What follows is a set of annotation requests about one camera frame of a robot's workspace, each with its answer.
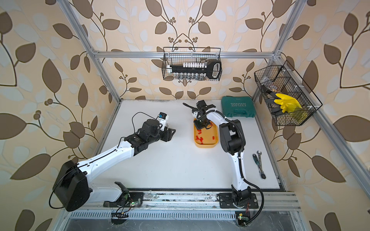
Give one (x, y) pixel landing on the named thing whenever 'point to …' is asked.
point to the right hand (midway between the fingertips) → (199, 126)
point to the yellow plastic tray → (204, 138)
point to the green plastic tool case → (238, 106)
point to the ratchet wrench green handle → (262, 175)
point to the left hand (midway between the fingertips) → (169, 127)
